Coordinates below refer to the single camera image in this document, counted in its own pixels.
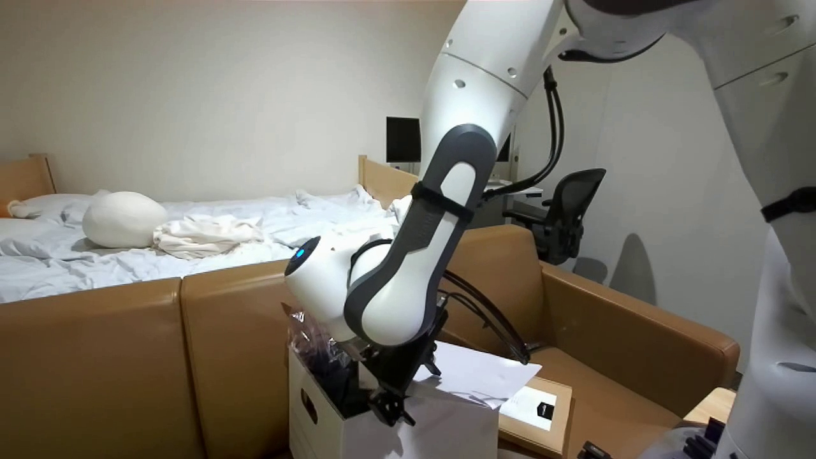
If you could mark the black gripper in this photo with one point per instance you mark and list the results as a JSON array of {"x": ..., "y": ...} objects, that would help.
[{"x": 400, "y": 360}]

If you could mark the white paper bag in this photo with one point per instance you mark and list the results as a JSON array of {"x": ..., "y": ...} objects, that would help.
[{"x": 489, "y": 374}]

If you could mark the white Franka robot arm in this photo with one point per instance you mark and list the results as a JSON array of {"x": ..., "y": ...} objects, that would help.
[{"x": 475, "y": 103}]

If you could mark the white cardboard box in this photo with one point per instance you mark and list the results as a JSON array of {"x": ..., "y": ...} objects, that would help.
[{"x": 443, "y": 435}]

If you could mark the clear plastic bag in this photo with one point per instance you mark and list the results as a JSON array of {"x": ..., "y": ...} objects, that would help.
[{"x": 319, "y": 345}]

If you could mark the tan leather sofa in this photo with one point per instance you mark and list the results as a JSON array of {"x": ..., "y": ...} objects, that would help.
[{"x": 128, "y": 367}]

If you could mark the brown package with white label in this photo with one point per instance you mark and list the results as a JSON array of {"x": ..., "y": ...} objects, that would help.
[{"x": 544, "y": 424}]

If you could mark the white folded towel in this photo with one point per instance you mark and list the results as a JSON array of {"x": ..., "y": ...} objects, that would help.
[{"x": 400, "y": 208}]

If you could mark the white desk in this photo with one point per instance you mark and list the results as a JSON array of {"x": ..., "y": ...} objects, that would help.
[{"x": 523, "y": 206}]

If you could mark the wooden bed with white sheets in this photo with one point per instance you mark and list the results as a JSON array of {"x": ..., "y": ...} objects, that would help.
[{"x": 212, "y": 230}]

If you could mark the crumpled white cloth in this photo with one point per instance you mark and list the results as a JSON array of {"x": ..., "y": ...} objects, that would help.
[{"x": 205, "y": 237}]

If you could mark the black office chair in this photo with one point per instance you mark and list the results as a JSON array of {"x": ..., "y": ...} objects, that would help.
[{"x": 564, "y": 212}]

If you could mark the black computer monitor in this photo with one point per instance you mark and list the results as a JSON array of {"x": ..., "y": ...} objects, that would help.
[{"x": 402, "y": 142}]

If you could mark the light wooden table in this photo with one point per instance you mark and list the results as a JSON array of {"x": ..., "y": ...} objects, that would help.
[{"x": 710, "y": 406}]

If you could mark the round white cushion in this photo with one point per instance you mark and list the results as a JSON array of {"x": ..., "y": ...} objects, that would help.
[{"x": 124, "y": 220}]

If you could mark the flat white pillow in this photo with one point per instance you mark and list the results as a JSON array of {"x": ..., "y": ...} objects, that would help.
[{"x": 47, "y": 206}]

